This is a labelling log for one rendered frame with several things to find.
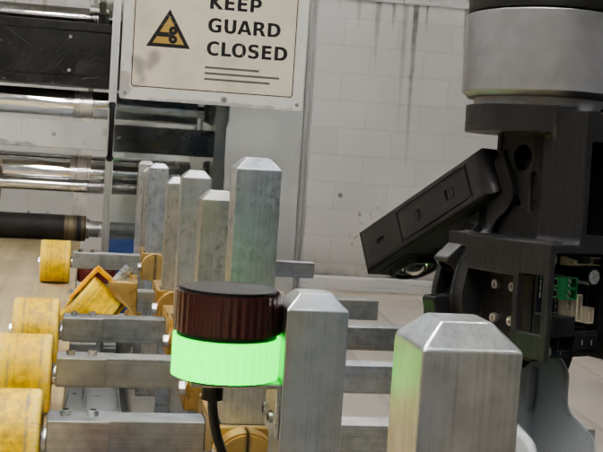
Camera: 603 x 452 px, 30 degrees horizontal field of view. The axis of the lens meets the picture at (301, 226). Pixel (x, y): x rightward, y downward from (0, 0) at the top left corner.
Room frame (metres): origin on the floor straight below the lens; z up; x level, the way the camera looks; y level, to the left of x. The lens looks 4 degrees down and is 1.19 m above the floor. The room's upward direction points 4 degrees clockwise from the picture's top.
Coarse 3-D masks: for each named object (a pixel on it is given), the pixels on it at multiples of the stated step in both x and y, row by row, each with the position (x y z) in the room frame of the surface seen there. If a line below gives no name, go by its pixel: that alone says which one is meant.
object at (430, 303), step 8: (424, 296) 0.54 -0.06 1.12; (432, 296) 0.54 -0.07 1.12; (440, 296) 0.54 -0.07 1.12; (448, 296) 0.54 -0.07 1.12; (424, 304) 0.54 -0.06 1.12; (432, 304) 0.54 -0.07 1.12; (440, 304) 0.54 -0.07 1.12; (448, 304) 0.54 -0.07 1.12; (424, 312) 0.55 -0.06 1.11; (432, 312) 0.54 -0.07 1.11; (440, 312) 0.54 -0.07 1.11; (448, 312) 0.54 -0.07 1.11
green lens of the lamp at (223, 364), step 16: (176, 336) 0.61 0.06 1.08; (176, 352) 0.60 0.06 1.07; (192, 352) 0.59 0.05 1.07; (208, 352) 0.59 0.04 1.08; (224, 352) 0.59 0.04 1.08; (240, 352) 0.59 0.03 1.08; (256, 352) 0.60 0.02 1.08; (272, 352) 0.61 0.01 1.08; (176, 368) 0.60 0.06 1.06; (192, 368) 0.59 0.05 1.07; (208, 368) 0.59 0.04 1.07; (224, 368) 0.59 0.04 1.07; (240, 368) 0.59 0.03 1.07; (256, 368) 0.60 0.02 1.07; (272, 368) 0.61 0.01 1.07; (224, 384) 0.59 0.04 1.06; (240, 384) 0.59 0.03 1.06; (256, 384) 0.60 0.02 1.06
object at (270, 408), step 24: (192, 288) 0.61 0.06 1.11; (216, 288) 0.61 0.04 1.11; (240, 288) 0.62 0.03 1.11; (264, 288) 0.63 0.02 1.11; (192, 336) 0.60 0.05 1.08; (192, 384) 0.60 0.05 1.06; (264, 384) 0.61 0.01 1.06; (216, 408) 0.62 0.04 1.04; (264, 408) 0.63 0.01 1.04; (216, 432) 0.62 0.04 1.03
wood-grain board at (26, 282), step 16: (0, 256) 2.46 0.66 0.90; (16, 256) 2.48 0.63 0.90; (32, 256) 2.50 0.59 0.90; (0, 272) 2.20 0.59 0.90; (16, 272) 2.22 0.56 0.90; (32, 272) 2.23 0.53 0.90; (0, 288) 1.98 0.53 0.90; (16, 288) 1.99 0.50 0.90; (32, 288) 2.01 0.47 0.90; (48, 288) 2.02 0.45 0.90; (64, 288) 2.03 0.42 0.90; (0, 304) 1.80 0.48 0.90; (64, 304) 1.84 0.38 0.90; (0, 320) 1.65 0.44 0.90; (64, 400) 1.23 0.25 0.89
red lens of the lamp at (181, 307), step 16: (176, 288) 0.61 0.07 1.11; (176, 304) 0.61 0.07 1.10; (192, 304) 0.60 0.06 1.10; (208, 304) 0.59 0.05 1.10; (224, 304) 0.59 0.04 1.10; (240, 304) 0.59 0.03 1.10; (256, 304) 0.59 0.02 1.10; (272, 304) 0.60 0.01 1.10; (176, 320) 0.61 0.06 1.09; (192, 320) 0.60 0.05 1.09; (208, 320) 0.59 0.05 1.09; (224, 320) 0.59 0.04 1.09; (240, 320) 0.59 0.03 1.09; (256, 320) 0.59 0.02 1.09; (272, 320) 0.60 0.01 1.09; (208, 336) 0.59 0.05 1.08; (224, 336) 0.59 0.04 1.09; (240, 336) 0.59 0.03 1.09; (256, 336) 0.60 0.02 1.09; (272, 336) 0.60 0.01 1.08
